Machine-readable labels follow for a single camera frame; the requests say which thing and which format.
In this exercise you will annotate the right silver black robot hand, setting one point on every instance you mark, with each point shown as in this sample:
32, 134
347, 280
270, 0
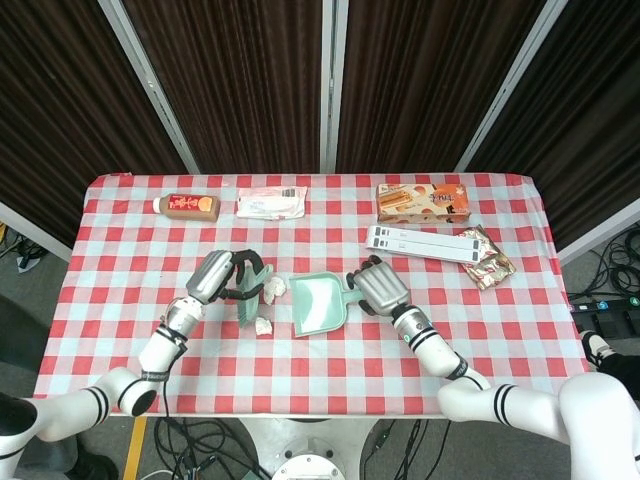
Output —
382, 287

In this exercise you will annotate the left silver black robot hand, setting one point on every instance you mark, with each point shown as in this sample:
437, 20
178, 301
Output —
212, 272

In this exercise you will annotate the green hand brush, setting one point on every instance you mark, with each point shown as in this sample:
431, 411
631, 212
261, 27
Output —
247, 305

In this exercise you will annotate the green plastic dustpan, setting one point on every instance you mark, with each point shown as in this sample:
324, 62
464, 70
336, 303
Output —
315, 310

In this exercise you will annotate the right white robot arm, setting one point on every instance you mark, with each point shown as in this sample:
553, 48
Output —
435, 350

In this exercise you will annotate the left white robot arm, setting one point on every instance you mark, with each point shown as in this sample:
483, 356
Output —
160, 350

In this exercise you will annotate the white plastic packet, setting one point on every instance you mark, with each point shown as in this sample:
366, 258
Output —
270, 204

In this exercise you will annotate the brown drink bottle red label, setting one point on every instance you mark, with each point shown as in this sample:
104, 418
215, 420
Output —
195, 210

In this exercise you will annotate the orange biscuit box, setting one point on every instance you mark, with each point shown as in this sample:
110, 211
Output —
425, 202

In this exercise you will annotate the gold foil snack packet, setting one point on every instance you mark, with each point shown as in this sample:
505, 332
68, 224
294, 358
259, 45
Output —
492, 270

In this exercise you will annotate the red white checkered tablecloth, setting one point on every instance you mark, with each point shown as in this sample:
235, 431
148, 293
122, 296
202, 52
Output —
320, 380

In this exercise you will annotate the dark brown curtain panel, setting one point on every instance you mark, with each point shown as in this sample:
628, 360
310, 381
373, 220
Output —
240, 85
60, 110
590, 130
425, 85

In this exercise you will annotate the black white sneaker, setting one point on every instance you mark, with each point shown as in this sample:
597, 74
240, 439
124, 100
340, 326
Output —
595, 347

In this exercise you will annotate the black power strip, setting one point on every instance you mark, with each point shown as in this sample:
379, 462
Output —
605, 304

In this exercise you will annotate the black trouser leg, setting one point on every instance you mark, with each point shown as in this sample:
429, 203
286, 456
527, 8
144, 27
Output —
625, 362

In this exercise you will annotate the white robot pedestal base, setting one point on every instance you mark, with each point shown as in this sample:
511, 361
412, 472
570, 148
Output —
310, 430

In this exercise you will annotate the white partition base rail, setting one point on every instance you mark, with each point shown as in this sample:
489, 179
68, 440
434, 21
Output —
600, 237
35, 232

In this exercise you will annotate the white frame post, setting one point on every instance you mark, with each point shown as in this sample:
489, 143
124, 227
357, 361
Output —
510, 85
334, 85
150, 85

